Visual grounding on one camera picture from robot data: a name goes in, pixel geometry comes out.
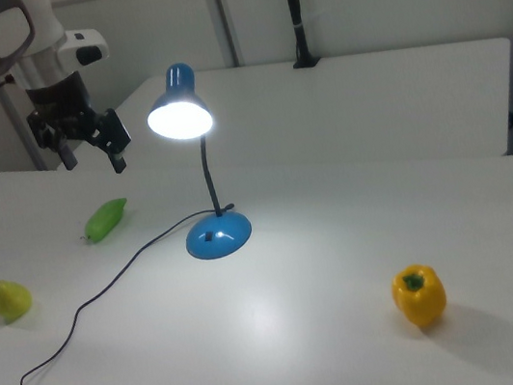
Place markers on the grey metal stand post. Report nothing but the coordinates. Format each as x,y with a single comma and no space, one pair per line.
24,131

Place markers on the white adjoining table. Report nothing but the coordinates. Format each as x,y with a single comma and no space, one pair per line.
346,110

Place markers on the black clamped camera pole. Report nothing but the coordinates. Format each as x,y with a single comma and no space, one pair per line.
294,1

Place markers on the yellow-green toy pear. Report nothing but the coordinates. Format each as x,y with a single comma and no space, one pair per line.
10,300

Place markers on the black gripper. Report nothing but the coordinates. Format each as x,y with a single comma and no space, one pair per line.
61,99

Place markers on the green chili pepper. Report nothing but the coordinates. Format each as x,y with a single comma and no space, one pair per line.
104,219

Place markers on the orange fruit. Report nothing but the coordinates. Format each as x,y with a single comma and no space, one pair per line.
420,298

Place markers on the blue gooseneck desk lamp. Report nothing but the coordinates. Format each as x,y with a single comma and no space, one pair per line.
220,237

